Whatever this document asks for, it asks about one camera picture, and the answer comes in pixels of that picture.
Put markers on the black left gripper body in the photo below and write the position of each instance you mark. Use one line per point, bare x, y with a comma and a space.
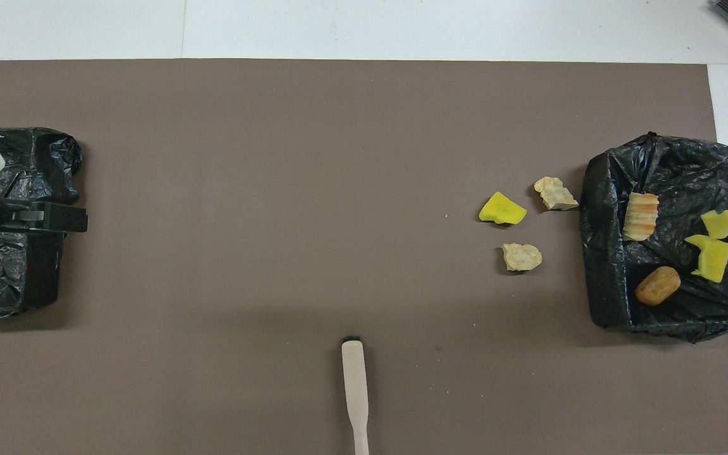
19, 218

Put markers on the yellow notched sponge piece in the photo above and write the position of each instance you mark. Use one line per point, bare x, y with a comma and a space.
710, 259

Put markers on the black bag lined bin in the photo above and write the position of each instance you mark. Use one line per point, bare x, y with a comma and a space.
42, 272
680, 177

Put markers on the yellow sponge scrap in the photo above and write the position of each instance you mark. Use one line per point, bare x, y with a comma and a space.
502, 210

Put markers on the tan cracker piece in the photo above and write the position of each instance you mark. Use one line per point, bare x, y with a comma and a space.
553, 193

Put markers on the beige hand brush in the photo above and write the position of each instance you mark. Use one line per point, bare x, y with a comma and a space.
354, 379

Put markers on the brown table mat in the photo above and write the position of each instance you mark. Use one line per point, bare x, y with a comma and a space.
339, 114

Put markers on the green and yellow sponge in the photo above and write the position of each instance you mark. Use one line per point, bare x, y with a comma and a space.
723, 224

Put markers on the orange brown bread roll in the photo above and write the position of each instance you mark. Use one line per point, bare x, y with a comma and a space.
657, 286

